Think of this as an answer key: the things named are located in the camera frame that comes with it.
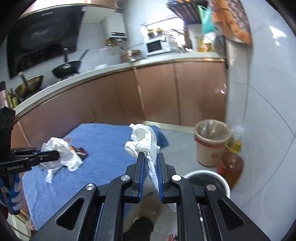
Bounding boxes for white plastic bag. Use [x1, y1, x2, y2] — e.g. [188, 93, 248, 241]
[39, 137, 83, 184]

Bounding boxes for white tissue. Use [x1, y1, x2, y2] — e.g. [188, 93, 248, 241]
[125, 123, 161, 192]

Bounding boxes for beige trash bin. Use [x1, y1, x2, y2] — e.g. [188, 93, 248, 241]
[194, 120, 232, 167]

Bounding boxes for brown kitchen cabinets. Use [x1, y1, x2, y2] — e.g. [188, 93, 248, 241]
[11, 58, 227, 147]

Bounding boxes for left blue white gloved hand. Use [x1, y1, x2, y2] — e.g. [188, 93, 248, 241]
[1, 173, 23, 215]

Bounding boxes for white rimmed black bin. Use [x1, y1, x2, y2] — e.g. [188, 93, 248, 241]
[184, 170, 231, 198]

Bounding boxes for brown yellow snack bag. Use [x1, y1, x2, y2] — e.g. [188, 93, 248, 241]
[65, 138, 88, 161]

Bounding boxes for cooking oil bottle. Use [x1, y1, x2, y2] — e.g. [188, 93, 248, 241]
[217, 138, 244, 190]

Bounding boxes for brass wok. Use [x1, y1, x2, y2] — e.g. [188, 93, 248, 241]
[15, 72, 44, 98]

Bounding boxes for black wok pan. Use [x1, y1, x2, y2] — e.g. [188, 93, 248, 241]
[52, 48, 89, 80]

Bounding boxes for black range hood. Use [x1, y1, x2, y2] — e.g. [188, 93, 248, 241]
[6, 5, 84, 78]

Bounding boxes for copper pot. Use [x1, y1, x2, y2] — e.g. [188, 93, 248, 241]
[120, 50, 142, 63]

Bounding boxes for white microwave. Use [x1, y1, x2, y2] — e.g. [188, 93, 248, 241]
[146, 39, 171, 56]

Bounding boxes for white water heater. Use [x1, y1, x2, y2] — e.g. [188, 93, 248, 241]
[102, 13, 127, 41]

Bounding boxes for black dish rack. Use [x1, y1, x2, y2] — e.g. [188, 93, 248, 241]
[166, 0, 208, 25]

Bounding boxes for teal plastic bag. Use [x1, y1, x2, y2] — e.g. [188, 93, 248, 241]
[198, 5, 217, 35]

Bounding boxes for orange patterned apron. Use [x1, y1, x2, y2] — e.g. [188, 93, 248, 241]
[208, 0, 252, 45]

